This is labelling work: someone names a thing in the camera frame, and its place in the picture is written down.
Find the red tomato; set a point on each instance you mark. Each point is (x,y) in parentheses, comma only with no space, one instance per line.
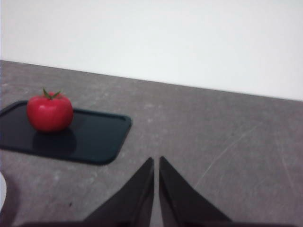
(49,113)

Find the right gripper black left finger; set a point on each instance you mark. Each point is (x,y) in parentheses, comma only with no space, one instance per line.
(132,201)

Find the black rectangular tray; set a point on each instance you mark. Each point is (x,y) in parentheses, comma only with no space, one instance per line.
(94,137)

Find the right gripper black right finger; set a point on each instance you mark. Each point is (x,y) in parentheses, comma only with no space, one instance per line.
(180,201)

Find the grey round plate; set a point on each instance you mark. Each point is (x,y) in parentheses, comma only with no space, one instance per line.
(2,186)

